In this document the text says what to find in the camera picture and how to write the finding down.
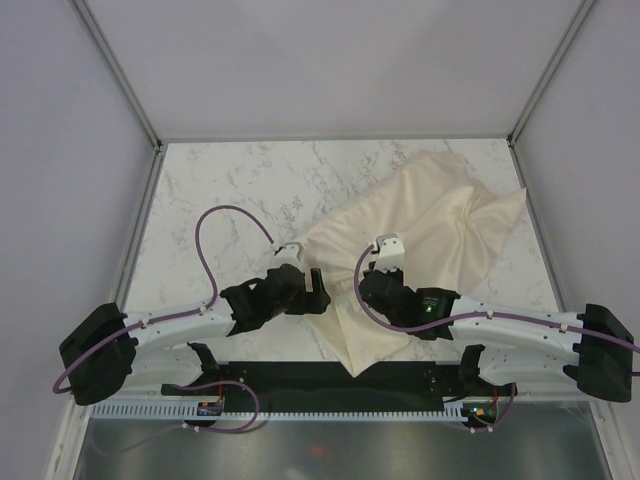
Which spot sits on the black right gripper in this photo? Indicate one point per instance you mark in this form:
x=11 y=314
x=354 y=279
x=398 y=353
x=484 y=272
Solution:
x=397 y=274

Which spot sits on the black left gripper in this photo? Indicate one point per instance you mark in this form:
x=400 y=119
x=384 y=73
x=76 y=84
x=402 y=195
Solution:
x=313 y=302

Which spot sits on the cream satin pillowcase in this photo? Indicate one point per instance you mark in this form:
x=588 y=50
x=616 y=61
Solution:
x=452 y=227

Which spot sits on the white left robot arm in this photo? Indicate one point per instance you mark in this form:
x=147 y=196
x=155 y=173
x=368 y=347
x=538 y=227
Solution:
x=109 y=346

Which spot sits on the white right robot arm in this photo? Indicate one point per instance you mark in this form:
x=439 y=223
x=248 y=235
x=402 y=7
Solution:
x=591 y=348

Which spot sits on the shiny metal sheet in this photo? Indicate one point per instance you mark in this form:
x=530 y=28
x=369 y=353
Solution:
x=537 y=441

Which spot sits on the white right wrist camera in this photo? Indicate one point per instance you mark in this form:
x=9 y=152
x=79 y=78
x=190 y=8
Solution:
x=389 y=253

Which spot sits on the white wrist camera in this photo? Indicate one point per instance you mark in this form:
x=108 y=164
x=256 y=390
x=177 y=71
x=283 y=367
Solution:
x=389 y=253
x=289 y=253

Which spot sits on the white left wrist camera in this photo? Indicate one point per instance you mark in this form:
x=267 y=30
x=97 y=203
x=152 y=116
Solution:
x=289 y=253

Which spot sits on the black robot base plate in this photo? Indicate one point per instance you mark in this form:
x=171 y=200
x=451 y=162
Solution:
x=327 y=386

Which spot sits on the left aluminium frame post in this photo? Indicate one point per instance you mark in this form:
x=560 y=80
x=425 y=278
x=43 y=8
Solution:
x=99 y=39

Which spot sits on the aluminium frame post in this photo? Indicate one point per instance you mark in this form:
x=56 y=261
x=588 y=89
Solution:
x=569 y=36
x=99 y=39

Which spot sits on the white slotted cable duct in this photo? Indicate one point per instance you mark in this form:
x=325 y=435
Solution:
x=191 y=410

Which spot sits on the right aluminium frame post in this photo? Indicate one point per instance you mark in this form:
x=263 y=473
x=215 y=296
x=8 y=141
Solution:
x=569 y=36

